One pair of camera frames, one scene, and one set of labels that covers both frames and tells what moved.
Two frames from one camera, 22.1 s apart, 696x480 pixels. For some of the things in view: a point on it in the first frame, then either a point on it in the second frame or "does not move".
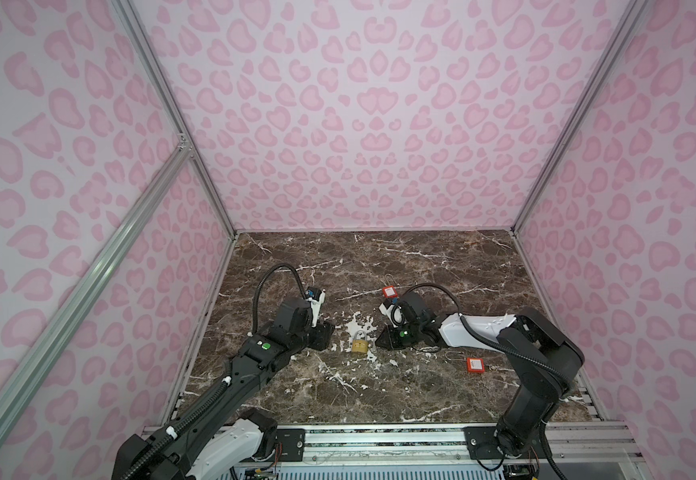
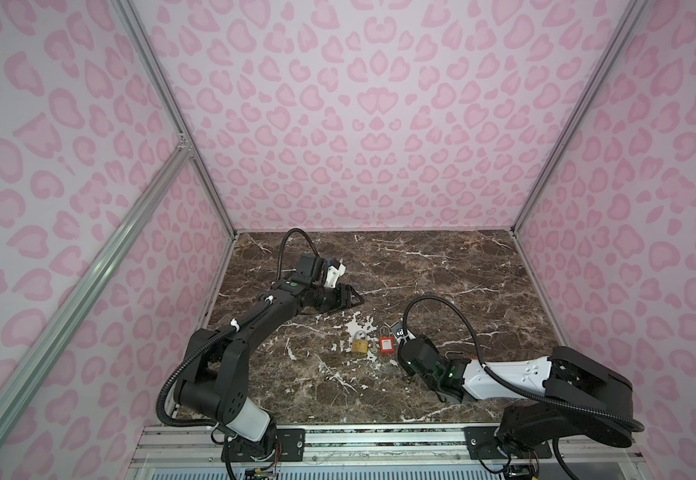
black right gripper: [390, 340] → [402, 359]
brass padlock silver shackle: [359, 342] does not move
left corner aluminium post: [150, 57] does not move
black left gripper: [324, 335] → [343, 298]
